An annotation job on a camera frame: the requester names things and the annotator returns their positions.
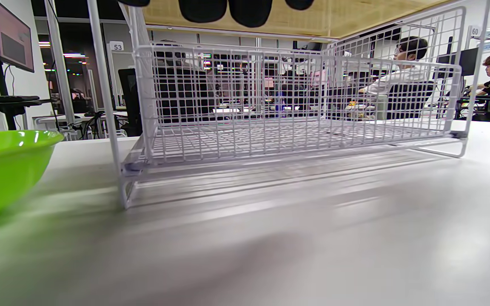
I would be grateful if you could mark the black keyboard stand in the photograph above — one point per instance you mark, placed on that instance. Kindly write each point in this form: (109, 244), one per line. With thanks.
(7, 110)

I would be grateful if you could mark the wood-topped white mesh sliding drawer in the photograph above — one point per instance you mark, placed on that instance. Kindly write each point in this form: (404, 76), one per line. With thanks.
(355, 17)

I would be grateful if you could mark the white pillar sign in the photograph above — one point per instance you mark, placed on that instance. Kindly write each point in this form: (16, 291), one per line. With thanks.
(116, 46)
(475, 31)

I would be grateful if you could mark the green plastic bowl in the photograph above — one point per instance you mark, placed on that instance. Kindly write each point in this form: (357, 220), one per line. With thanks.
(2, 170)

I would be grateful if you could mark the person's left hand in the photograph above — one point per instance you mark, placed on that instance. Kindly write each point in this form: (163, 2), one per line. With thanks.
(249, 12)

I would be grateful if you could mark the black monitor on stand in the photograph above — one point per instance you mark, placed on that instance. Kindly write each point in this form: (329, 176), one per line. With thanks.
(13, 40)

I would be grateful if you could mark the black computer tower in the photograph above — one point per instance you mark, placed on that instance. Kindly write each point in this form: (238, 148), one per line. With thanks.
(129, 102)

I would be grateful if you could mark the black keyboard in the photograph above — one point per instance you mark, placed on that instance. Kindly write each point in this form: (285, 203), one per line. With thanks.
(11, 99)

